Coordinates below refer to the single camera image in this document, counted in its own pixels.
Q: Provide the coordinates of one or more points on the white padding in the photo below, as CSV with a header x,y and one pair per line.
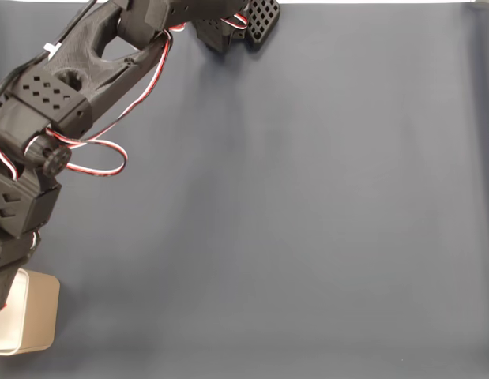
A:
x,y
15,327

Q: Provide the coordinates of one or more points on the grey table mat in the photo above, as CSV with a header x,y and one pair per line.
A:
x,y
307,217

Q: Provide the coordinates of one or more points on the beige white box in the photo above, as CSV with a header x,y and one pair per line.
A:
x,y
40,312

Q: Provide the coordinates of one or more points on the white zip tie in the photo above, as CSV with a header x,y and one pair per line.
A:
x,y
50,47

